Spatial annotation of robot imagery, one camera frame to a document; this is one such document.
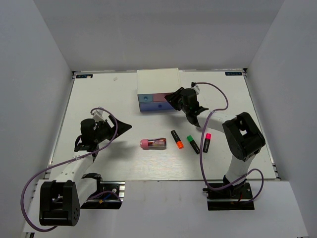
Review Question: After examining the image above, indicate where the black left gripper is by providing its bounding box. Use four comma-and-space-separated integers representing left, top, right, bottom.
94, 115, 132, 143

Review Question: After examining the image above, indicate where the wide blue drawer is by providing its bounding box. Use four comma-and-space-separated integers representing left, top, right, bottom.
139, 101, 174, 112

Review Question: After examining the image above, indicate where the pink drawer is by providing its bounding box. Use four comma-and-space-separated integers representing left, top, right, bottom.
153, 93, 172, 102

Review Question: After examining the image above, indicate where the white drawer cabinet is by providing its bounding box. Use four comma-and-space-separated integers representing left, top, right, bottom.
137, 68, 181, 95

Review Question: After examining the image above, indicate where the small light blue drawer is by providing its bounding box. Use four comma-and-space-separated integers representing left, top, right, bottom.
138, 94, 153, 104

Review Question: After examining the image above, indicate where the pink capped clear tube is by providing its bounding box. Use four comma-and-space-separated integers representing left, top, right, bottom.
140, 138, 166, 149

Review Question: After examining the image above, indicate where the green capped highlighter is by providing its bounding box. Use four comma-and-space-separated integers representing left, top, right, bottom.
187, 135, 200, 154

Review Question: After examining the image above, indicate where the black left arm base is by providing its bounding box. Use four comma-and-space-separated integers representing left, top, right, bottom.
81, 173, 125, 210

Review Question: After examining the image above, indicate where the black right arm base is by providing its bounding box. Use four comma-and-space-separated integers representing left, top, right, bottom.
203, 182, 255, 211

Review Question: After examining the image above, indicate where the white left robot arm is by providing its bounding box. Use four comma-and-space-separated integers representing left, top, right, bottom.
39, 115, 132, 226

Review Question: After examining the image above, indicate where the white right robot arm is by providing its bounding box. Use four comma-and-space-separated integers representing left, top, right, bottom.
165, 87, 265, 198

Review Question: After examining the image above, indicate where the orange capped highlighter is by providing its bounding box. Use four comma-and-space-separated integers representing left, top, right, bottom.
171, 130, 184, 149

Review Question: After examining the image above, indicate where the pink capped highlighter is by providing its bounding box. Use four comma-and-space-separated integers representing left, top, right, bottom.
203, 133, 212, 153

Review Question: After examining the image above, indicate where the right blue corner label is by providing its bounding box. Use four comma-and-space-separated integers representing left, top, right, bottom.
225, 71, 243, 76

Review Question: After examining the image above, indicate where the blue corner label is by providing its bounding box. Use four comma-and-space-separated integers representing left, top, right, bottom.
76, 74, 93, 79
225, 71, 243, 76

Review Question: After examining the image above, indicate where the left blue corner label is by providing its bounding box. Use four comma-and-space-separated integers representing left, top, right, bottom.
76, 74, 93, 79

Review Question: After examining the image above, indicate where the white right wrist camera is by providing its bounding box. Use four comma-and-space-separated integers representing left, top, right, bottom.
191, 82, 200, 95

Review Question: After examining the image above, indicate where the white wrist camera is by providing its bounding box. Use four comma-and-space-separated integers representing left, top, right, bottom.
90, 107, 105, 122
191, 82, 200, 95

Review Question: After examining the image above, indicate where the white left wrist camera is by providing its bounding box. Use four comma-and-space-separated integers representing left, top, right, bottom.
90, 107, 105, 122

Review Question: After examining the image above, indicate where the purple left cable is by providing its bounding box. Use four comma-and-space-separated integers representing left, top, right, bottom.
20, 108, 122, 233

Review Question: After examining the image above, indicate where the purple cable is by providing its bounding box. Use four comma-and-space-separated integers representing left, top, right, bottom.
20, 108, 122, 233
194, 82, 264, 204

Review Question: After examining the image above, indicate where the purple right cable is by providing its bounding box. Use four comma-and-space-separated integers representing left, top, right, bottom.
194, 82, 264, 204

